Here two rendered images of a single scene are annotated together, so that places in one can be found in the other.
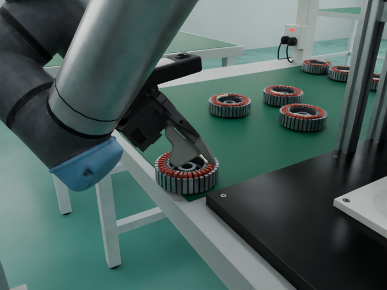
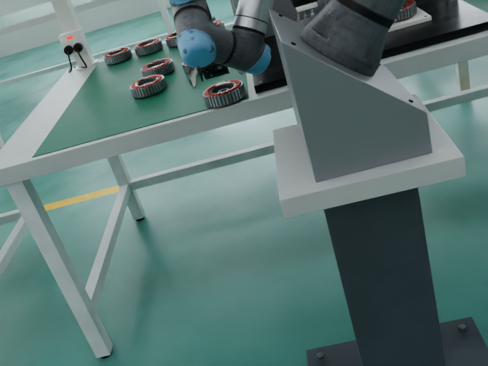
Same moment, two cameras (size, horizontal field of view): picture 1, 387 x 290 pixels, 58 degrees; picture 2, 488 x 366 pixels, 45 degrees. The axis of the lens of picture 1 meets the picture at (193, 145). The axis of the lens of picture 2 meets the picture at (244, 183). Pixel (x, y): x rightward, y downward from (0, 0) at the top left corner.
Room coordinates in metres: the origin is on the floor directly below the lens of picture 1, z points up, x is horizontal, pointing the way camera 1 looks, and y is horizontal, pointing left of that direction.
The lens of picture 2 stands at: (-0.35, 1.22, 1.25)
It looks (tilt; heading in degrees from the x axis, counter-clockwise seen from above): 27 degrees down; 307
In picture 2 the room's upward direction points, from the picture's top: 17 degrees counter-clockwise
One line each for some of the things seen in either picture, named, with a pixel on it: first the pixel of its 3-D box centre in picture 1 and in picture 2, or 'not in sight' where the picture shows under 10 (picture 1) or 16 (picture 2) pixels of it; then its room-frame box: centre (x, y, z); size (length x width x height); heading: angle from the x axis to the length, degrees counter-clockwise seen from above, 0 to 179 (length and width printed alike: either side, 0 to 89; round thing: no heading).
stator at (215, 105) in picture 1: (229, 105); (148, 86); (0.89, -0.10, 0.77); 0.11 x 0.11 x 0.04
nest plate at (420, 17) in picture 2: not in sight; (397, 19); (0.19, -0.43, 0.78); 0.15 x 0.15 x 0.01; 31
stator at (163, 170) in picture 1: (186, 170); (224, 93); (0.54, 0.01, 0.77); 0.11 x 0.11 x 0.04
